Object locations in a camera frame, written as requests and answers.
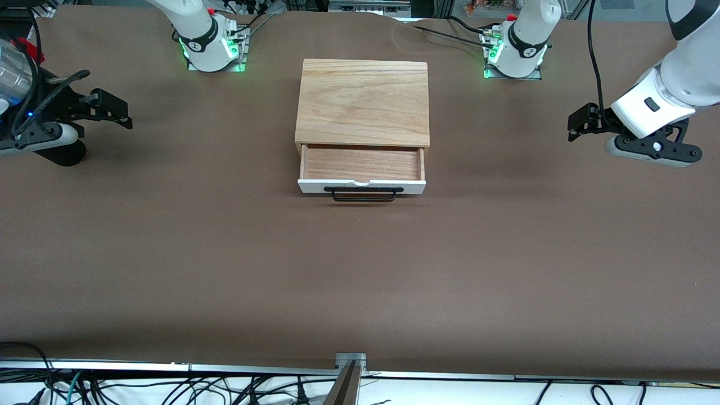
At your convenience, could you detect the black cable on table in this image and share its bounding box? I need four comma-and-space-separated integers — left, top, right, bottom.
394, 19, 491, 47
444, 15, 489, 35

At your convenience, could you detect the black ribbed vase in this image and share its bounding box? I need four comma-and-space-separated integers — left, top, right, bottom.
33, 139, 87, 168

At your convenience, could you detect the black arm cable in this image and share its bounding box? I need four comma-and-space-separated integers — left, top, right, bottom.
587, 0, 609, 111
11, 69, 91, 139

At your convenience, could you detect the aluminium profile strut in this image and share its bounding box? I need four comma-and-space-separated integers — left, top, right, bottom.
322, 360, 361, 405

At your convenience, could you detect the grey cable at arm base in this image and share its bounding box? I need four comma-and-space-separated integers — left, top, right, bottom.
233, 11, 277, 35

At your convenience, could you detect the teal cable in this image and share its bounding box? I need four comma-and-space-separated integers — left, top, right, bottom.
52, 370, 84, 405

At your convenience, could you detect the light wooden drawer cabinet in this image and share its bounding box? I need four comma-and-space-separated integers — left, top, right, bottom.
295, 58, 431, 151

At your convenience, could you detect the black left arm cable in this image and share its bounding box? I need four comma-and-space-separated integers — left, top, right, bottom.
587, 0, 609, 111

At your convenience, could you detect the aluminium table edge rail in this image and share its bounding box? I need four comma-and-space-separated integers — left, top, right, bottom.
0, 359, 720, 385

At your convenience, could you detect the grey metal mounting bracket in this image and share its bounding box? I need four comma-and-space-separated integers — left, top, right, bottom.
335, 352, 368, 376

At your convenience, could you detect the aluminium corner profile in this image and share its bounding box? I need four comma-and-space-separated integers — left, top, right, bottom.
21, 0, 61, 19

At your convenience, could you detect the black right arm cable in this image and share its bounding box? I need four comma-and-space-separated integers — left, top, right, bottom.
11, 69, 91, 139

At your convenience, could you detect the white-front drawer with black handle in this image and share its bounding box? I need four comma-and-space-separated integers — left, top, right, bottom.
298, 144, 427, 203

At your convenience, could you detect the black looped floor cable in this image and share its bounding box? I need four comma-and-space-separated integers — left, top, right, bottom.
0, 341, 56, 394

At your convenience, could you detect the aluminium frame in background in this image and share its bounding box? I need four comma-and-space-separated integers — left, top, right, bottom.
328, 0, 412, 16

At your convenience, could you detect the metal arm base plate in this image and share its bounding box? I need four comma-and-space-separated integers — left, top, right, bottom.
187, 27, 249, 73
483, 31, 543, 81

